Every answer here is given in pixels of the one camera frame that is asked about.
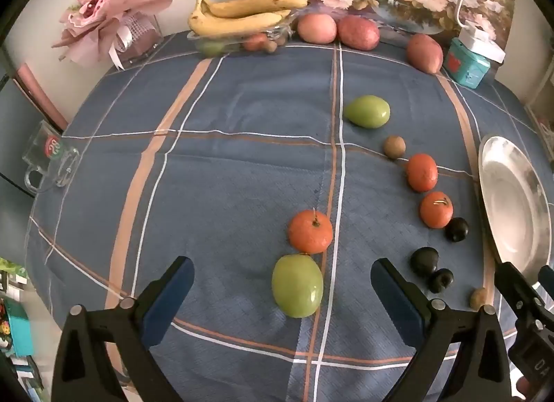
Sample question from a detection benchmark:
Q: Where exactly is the teal tin box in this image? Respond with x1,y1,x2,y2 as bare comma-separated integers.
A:
446,37,492,90

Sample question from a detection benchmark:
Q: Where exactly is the green mango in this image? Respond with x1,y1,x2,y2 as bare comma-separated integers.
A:
344,95,391,129
271,254,324,319

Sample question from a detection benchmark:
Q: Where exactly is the white plastic box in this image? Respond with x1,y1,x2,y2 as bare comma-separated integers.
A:
459,25,506,64

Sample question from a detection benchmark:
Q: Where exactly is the tangerine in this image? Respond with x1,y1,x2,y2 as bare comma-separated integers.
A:
288,209,334,255
405,153,439,193
419,191,454,230

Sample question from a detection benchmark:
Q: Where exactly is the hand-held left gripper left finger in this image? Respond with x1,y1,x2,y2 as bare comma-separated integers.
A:
51,256,195,402

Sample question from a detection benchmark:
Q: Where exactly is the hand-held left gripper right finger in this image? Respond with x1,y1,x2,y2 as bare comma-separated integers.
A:
371,257,512,402

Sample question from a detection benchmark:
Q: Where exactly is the clear vase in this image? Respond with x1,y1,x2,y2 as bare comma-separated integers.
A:
115,12,164,61

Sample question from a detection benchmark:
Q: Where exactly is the silver metal plate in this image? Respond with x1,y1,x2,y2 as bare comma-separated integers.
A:
478,135,554,290

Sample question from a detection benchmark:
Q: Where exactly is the glass mug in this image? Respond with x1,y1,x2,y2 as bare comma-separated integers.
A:
24,120,82,194

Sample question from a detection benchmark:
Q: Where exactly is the small red fruit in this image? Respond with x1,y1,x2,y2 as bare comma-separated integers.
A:
242,34,269,52

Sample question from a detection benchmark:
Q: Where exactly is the small green fruit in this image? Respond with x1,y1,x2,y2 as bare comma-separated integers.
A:
200,39,226,58

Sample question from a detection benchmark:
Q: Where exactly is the white cable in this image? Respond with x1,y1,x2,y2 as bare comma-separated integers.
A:
454,0,472,31

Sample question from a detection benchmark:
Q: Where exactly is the red apple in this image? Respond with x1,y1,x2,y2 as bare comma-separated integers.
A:
406,34,444,75
338,16,381,51
297,14,337,44

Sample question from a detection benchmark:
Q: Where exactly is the blue plaid tablecloth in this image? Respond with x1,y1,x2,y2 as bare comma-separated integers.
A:
26,30,554,402

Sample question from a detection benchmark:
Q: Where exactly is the dark plum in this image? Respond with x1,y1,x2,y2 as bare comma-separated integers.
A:
446,217,470,243
410,247,439,275
429,268,455,294

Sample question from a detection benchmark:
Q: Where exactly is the pink flower bouquet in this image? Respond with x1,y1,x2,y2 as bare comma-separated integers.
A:
51,0,174,71

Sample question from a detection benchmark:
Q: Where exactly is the clear glass fruit bowl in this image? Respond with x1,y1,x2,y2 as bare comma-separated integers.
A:
187,21,297,59

